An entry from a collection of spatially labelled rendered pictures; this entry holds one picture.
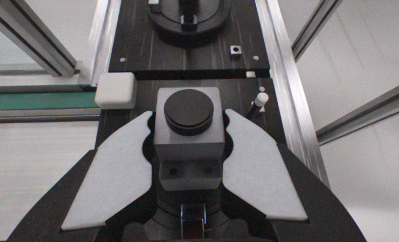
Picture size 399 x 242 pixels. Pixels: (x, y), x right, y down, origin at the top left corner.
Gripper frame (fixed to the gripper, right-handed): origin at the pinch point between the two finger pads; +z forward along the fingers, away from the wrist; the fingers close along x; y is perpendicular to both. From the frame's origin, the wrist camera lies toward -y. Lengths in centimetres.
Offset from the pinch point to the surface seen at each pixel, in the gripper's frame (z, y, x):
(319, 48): 34.3, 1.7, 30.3
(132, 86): 12.2, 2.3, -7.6
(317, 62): 31.1, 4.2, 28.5
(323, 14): 19.1, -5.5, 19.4
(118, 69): 16.3, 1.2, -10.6
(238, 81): 14.6, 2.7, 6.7
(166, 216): -0.1, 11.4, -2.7
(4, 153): 11.1, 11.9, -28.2
